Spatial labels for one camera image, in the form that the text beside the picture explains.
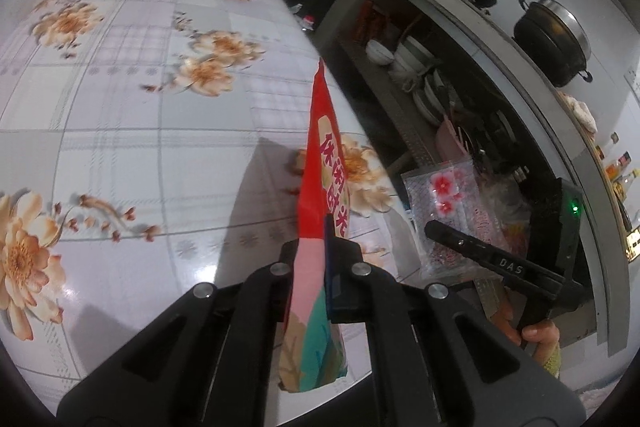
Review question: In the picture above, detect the stack of pale bowls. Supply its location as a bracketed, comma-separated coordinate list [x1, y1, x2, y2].
[392, 36, 436, 75]

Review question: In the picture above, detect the red box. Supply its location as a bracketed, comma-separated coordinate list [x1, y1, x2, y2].
[352, 0, 388, 42]

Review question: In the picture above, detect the dark cookware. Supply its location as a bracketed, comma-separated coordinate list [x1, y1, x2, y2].
[465, 107, 531, 178]

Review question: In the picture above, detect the beige kitchen cloth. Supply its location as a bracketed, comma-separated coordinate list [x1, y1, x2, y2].
[557, 91, 598, 135]

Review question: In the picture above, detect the concrete kitchen counter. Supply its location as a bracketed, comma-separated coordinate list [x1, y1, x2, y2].
[280, 0, 631, 358]

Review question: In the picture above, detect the white bowl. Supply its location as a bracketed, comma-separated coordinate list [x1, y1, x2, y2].
[366, 39, 393, 65]

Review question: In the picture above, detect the stack of plates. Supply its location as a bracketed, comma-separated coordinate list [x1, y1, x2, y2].
[412, 69, 461, 125]

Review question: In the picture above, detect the clear pink flower plastic bag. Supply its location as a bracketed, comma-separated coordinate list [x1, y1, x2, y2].
[402, 157, 506, 280]

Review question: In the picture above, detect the seasoning bottle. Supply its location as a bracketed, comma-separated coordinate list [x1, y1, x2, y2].
[606, 162, 640, 208]

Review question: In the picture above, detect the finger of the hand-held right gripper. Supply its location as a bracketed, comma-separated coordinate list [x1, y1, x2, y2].
[424, 219, 556, 293]

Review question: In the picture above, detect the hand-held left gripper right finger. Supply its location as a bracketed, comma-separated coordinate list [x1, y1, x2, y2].
[322, 214, 586, 427]

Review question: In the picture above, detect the white floral table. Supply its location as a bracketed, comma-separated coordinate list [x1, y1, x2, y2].
[0, 0, 416, 413]

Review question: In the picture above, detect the person's right hand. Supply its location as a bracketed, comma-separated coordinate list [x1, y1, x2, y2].
[487, 292, 562, 368]

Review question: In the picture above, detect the red snack packet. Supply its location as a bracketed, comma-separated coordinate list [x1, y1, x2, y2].
[277, 57, 351, 393]

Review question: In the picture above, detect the yellowish plastic bag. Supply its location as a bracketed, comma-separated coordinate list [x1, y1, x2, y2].
[480, 174, 538, 253]

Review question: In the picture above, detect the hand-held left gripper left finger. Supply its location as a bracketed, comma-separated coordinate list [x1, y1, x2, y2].
[56, 239, 301, 427]

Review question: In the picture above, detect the pink plastic basin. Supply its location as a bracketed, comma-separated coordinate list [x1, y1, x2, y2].
[435, 114, 473, 158]

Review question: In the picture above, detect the black pot with metal lid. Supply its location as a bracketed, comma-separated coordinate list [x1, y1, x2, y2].
[512, 0, 593, 88]

